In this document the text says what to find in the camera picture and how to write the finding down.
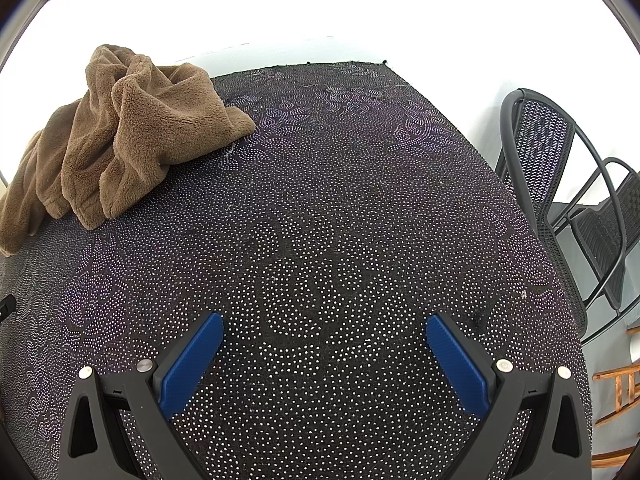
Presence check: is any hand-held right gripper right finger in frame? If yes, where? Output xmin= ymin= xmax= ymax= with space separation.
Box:
xmin=426 ymin=313 xmax=594 ymax=480

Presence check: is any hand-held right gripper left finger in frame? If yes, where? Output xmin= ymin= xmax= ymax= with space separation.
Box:
xmin=57 ymin=311 xmax=224 ymax=480

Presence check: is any brown fleece sweater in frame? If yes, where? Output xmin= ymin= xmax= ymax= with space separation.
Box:
xmin=0 ymin=44 xmax=258 ymax=257

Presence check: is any wooden chair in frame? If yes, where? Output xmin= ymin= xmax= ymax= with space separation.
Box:
xmin=591 ymin=364 xmax=640 ymax=467

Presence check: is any black mesh chair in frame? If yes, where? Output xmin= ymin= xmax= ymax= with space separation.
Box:
xmin=570 ymin=157 xmax=640 ymax=311
xmin=495 ymin=88 xmax=628 ymax=346

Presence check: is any black dotted table mat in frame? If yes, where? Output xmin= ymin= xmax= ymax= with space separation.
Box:
xmin=0 ymin=60 xmax=593 ymax=480

